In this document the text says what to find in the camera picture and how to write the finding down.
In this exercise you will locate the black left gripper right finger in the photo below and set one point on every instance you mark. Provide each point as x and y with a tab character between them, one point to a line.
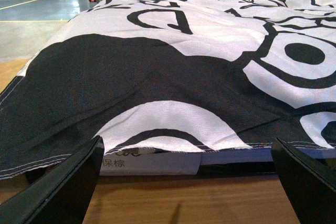
308	183

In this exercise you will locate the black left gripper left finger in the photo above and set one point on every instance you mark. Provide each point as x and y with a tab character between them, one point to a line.
62	195

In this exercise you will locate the white mattress with label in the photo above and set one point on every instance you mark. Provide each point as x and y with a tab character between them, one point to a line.
146	162

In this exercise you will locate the black and white patterned quilt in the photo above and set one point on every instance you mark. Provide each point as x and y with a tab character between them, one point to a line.
223	78

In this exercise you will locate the wooden bed frame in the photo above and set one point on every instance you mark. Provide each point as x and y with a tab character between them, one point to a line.
190	199

